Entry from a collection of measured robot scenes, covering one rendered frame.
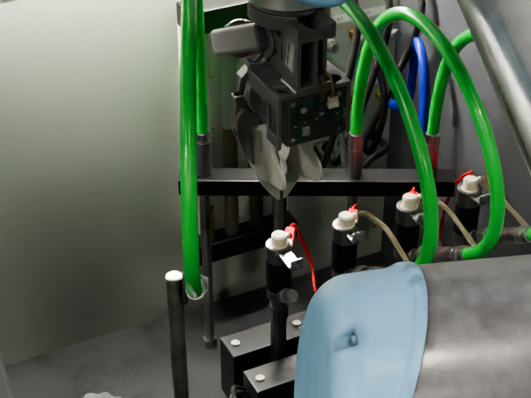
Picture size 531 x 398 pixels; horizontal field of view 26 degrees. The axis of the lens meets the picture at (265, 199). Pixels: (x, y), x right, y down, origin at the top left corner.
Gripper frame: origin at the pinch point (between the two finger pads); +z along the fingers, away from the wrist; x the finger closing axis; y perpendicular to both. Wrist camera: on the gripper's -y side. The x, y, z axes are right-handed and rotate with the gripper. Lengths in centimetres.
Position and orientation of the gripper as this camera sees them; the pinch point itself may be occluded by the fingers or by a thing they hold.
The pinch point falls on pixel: (276, 182)
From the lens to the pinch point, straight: 110.6
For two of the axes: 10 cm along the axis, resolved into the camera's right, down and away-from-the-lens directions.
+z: 0.0, 8.2, 5.7
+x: 9.0, -2.5, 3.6
